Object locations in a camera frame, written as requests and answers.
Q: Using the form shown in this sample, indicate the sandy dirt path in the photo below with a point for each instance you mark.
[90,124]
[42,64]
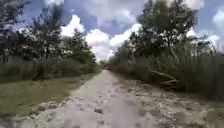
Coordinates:
[100,103]

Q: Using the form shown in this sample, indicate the fallen tree trunks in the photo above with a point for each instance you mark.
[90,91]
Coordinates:
[165,80]

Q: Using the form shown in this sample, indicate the wood of thin trees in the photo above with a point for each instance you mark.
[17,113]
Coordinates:
[173,43]

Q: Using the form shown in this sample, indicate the row of leafy trees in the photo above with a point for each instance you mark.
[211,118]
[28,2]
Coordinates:
[46,50]

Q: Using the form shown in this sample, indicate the sandy verge with weeds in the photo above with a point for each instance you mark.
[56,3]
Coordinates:
[173,106]

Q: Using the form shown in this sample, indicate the green grass verge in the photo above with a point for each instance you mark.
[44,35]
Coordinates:
[30,95]

